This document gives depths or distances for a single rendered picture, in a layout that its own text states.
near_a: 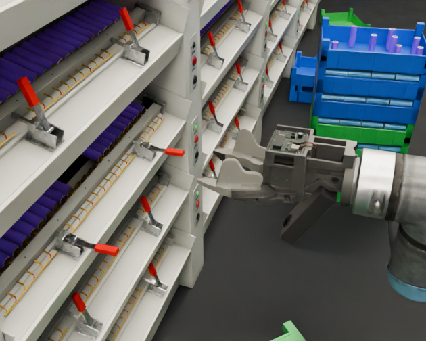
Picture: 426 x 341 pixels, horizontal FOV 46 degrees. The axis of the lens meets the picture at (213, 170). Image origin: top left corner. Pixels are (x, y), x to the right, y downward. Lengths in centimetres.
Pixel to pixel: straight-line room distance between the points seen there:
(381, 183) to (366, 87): 90
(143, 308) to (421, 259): 68
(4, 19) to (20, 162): 18
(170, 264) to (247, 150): 59
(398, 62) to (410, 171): 87
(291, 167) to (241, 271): 85
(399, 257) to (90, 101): 49
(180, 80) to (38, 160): 47
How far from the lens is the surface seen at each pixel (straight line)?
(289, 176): 68
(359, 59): 150
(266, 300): 142
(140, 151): 96
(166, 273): 126
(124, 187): 90
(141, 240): 107
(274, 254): 154
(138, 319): 118
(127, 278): 101
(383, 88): 154
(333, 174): 68
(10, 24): 57
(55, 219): 80
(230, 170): 68
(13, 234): 79
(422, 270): 74
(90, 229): 82
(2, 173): 63
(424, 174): 67
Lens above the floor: 109
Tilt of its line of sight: 36 degrees down
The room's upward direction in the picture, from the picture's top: straight up
